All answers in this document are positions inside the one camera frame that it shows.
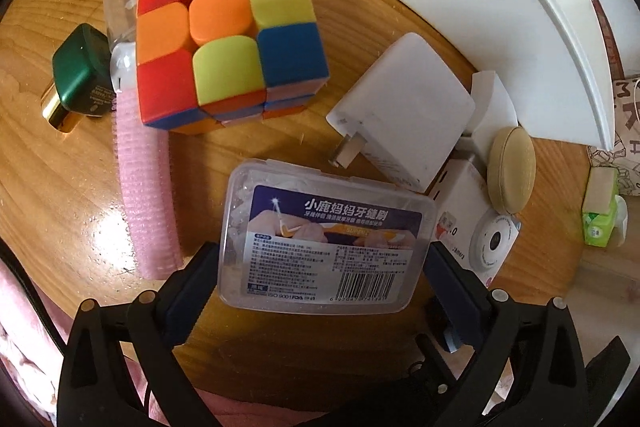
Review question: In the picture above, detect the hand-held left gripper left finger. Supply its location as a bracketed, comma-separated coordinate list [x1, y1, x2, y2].
[57, 242, 223, 427]

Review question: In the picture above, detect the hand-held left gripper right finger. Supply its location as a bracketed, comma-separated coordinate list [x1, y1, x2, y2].
[422, 241, 632, 427]

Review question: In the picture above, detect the pink hair roller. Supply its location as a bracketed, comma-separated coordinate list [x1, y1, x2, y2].
[115, 92, 183, 280]

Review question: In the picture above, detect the clear labelled plastic box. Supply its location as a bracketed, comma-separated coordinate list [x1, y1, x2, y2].
[217, 159, 438, 313]

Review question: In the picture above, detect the green bottle with gold cap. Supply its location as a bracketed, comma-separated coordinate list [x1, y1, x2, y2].
[40, 23, 117, 134]

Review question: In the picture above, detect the multicoloured puzzle cube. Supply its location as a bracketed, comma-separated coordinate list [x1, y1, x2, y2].
[135, 0, 332, 136]

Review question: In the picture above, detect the green tissue packet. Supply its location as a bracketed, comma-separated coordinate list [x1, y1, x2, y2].
[580, 167, 628, 250]

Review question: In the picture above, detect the pink cloth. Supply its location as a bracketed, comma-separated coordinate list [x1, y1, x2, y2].
[0, 252, 351, 427]

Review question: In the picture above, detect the white rectangular block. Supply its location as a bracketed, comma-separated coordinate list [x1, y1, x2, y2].
[470, 69, 521, 152]

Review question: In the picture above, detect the white charger adapter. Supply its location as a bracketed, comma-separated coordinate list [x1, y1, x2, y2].
[326, 32, 476, 195]

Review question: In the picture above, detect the printed cloth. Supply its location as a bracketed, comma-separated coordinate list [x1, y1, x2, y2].
[587, 77, 640, 198]

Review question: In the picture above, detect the small white object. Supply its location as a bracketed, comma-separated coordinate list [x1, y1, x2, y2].
[110, 44, 138, 95]

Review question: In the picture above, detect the white camera box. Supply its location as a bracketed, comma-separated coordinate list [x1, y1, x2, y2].
[430, 137, 523, 290]

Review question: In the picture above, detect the black cable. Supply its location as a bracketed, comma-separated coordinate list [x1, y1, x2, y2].
[0, 239, 68, 358]

